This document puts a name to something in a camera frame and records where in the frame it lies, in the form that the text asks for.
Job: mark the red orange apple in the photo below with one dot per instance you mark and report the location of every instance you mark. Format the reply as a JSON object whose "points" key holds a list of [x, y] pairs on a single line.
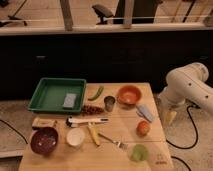
{"points": [[143, 128]]}

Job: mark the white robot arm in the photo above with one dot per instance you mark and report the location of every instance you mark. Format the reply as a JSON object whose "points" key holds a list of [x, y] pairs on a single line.
{"points": [[187, 82]]}

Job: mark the small metal cup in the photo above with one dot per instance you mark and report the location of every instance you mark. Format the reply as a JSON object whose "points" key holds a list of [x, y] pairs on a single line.
{"points": [[109, 102]]}

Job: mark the white paper cup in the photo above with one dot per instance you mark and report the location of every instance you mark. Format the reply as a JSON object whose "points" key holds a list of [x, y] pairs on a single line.
{"points": [[75, 137]]}

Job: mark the green plastic cup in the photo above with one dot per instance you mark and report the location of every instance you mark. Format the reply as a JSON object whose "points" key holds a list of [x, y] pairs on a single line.
{"points": [[139, 153]]}

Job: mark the green chili pepper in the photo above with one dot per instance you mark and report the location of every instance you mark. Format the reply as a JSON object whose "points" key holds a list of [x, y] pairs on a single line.
{"points": [[98, 93]]}

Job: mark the orange bowl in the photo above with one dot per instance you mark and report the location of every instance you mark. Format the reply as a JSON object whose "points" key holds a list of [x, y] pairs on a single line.
{"points": [[129, 95]]}

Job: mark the grey sponge block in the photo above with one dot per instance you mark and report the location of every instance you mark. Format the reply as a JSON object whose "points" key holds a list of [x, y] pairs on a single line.
{"points": [[69, 100]]}

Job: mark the yellow banana piece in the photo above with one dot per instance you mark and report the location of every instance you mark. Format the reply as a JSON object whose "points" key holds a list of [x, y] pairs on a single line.
{"points": [[94, 134]]}

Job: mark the green plastic tray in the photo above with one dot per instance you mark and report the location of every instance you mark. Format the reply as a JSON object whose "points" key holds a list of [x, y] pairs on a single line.
{"points": [[50, 94]]}

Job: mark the metal fork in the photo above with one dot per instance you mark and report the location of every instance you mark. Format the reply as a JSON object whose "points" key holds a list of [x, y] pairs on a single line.
{"points": [[119, 144]]}

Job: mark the small wooden block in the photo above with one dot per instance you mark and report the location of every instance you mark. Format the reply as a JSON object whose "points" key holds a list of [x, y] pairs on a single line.
{"points": [[41, 123]]}

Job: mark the dark red bowl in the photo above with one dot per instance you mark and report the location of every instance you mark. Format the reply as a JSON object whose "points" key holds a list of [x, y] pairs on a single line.
{"points": [[44, 141]]}

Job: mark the white handled knife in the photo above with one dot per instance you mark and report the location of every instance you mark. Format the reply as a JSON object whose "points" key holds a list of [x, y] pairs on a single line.
{"points": [[71, 121]]}

